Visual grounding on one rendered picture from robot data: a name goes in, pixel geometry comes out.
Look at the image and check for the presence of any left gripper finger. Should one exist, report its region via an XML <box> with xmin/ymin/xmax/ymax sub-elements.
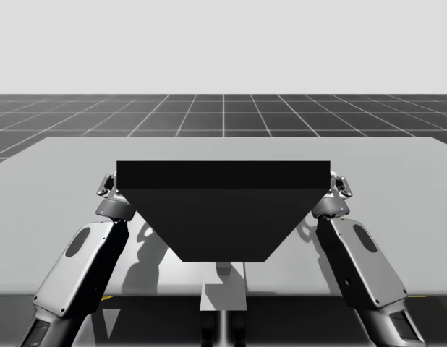
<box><xmin>96</xmin><ymin>173</ymin><xmax>118</xmax><ymax>198</ymax></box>

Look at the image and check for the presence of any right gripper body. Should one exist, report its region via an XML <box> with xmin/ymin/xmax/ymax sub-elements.
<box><xmin>311</xmin><ymin>188</ymin><xmax>352</xmax><ymax>220</ymax></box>

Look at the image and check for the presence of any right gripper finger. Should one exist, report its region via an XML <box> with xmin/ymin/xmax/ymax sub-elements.
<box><xmin>330</xmin><ymin>172</ymin><xmax>353</xmax><ymax>200</ymax></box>

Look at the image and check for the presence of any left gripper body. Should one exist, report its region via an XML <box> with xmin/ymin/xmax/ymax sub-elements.
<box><xmin>98</xmin><ymin>187</ymin><xmax>136</xmax><ymax>222</ymax></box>

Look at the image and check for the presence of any black screen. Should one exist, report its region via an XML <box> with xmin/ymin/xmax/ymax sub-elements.
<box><xmin>116</xmin><ymin>160</ymin><xmax>332</xmax><ymax>263</ymax></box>

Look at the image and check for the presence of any grey stand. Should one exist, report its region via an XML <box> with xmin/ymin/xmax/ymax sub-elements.
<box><xmin>200</xmin><ymin>262</ymin><xmax>248</xmax><ymax>312</ymax></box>

